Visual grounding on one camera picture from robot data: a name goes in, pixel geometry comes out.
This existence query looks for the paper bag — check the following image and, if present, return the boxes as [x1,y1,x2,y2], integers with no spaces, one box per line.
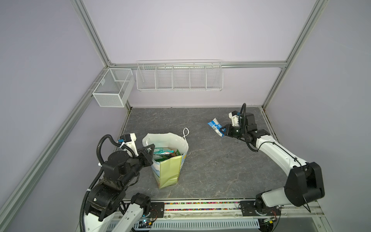
[142,128,189,189]

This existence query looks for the white mesh basket, small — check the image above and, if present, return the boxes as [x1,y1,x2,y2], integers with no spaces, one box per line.
[92,68,135,108]

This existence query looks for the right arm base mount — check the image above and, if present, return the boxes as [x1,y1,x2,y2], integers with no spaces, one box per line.
[238,200,281,217]

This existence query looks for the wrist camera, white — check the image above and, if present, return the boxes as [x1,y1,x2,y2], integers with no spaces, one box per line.
[229,111,241,127]
[118,133,139,158]

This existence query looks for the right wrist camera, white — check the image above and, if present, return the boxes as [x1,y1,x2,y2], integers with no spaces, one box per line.
[229,111,241,127]

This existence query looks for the blue snack packet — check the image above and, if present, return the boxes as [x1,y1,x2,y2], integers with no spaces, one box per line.
[208,118,224,137]

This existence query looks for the teal Fox's mint bag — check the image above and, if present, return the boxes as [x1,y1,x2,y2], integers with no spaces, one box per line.
[154,148,174,156]

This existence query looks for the yellow green Fox's bag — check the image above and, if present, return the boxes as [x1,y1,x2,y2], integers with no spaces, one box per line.
[153,155,172,162]

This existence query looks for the white wire basket, long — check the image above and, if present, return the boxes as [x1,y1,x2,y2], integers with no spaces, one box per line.
[136,60,224,91]

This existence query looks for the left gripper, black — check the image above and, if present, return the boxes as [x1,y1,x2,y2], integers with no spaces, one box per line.
[121,143,155,187]

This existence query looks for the white vented cable duct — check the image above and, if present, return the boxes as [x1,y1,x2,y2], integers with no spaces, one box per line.
[110,218,260,231]

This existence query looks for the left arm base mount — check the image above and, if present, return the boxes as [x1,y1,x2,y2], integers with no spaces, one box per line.
[142,202,165,218]

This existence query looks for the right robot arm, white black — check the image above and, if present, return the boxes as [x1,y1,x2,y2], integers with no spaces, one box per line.
[219,104,325,216]

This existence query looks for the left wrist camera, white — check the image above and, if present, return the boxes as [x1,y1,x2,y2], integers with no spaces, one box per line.
[118,133,139,158]

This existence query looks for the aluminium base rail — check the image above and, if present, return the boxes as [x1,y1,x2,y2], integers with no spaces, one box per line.
[135,198,325,225]

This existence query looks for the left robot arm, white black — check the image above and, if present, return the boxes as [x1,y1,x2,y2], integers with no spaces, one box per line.
[79,133,155,232]

